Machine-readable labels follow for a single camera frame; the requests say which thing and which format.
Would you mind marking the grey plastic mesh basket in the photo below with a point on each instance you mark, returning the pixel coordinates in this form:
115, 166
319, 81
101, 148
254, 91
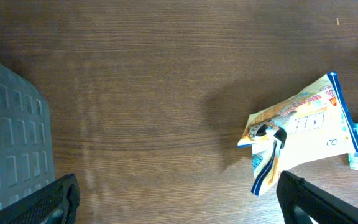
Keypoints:
26, 156

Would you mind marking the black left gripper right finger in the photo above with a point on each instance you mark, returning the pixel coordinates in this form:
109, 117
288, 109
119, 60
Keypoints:
303, 202

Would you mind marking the yellow blue snack bag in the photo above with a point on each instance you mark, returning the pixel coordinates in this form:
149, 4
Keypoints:
311, 125

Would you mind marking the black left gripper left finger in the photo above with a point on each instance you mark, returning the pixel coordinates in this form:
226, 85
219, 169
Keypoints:
57, 202

